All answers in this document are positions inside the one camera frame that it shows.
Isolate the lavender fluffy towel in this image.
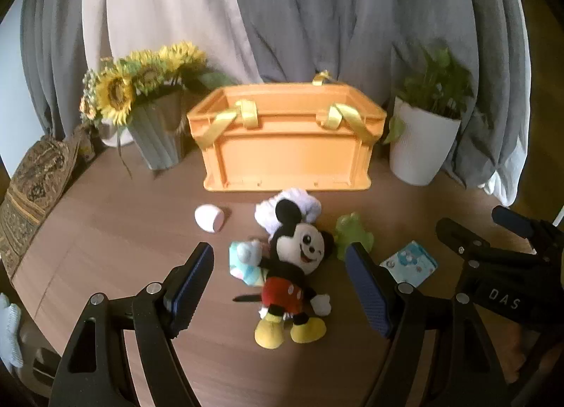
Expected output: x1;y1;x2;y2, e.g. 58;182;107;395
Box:
254;187;322;232

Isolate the green potted plant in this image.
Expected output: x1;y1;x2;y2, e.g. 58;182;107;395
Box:
382;47;490;146

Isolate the orange plastic crate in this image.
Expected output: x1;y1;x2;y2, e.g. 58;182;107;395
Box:
186;72;387;193

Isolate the grey curtain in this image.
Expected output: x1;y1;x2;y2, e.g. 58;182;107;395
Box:
20;0;112;140
225;0;532;207

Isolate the mouse plush toy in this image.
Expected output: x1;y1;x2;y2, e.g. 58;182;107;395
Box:
232;198;336;350

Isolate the person's right hand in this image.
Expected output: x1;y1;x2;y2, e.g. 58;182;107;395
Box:
516;327;564;375

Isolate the green soft toy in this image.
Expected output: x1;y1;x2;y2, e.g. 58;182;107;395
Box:
332;212;375;260

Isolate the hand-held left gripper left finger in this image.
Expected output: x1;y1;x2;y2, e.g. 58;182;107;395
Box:
49;242;215;407

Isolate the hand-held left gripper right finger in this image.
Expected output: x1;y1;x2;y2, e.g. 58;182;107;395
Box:
345;242;514;407

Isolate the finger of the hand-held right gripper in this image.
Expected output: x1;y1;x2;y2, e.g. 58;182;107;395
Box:
492;205;564;241
435;217;537;265

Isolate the patterned brown cushion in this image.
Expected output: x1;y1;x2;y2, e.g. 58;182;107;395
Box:
0;127;105;281

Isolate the artificial sunflower bouquet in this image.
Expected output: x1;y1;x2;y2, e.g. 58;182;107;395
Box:
79;41;239;179

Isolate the blue patterned tissue packet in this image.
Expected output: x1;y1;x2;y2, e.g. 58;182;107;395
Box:
380;240;438;286

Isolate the pink egg-shaped sponge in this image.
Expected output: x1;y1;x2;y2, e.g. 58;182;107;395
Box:
195;204;225;233

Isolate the small light blue plush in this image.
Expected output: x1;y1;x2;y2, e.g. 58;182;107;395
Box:
228;239;266;286

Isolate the white plant pot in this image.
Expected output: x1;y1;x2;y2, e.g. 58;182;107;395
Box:
390;96;462;186

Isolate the grey ribbed vase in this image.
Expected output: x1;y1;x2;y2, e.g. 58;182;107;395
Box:
131;90;186;171

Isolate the white curtain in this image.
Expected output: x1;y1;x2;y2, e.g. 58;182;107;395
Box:
81;0;265;86

